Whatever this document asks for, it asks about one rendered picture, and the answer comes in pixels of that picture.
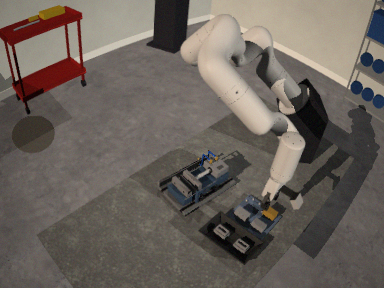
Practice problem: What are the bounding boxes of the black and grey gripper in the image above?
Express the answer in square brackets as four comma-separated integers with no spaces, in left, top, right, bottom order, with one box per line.
[260,175,288,211]

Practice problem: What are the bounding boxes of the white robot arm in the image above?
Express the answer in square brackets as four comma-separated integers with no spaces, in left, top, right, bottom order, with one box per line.
[180,14,310,182]

